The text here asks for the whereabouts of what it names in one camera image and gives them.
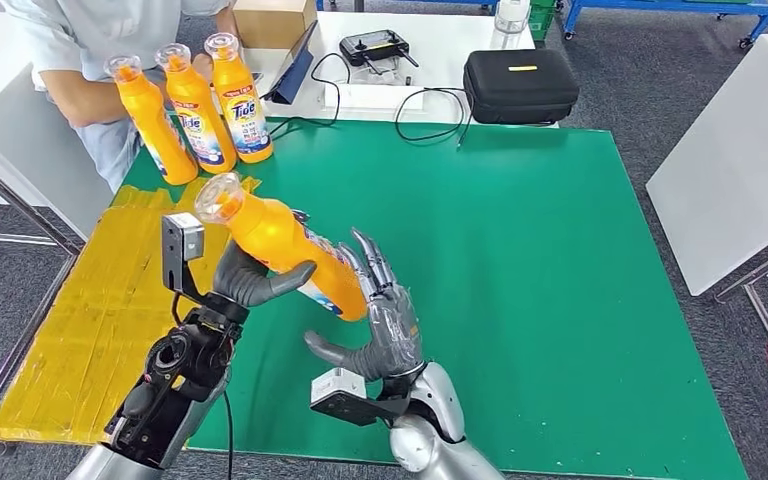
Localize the clear plastic bottle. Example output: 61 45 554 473
489 0 532 51

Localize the tablet in blue case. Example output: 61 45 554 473
265 19 319 106

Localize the black zip carry case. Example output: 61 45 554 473
462 48 581 126

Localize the green plastic crate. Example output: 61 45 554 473
528 0 558 42

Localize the person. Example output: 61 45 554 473
0 0 243 193

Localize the large white table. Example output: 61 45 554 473
645 33 768 297

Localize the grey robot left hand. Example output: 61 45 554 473
211 238 318 309

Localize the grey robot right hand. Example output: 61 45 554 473
304 228 425 384

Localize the grey metal frame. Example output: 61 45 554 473
0 105 87 439

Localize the person's right hand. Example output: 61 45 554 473
191 52 216 83

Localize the small white table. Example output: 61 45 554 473
198 11 558 129

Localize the white bench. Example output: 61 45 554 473
0 13 115 240

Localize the orange detergent bottle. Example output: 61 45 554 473
194 172 369 324
203 32 275 165
104 54 200 187
154 42 238 176

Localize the yellow taped mat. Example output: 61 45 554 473
0 175 263 446

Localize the black remote controller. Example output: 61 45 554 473
338 29 420 69

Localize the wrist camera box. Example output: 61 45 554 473
161 213 206 296
309 368 389 427

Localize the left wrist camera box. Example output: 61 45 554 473
161 213 206 296

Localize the cardboard box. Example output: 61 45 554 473
232 0 319 50

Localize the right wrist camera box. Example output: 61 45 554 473
309 368 389 427

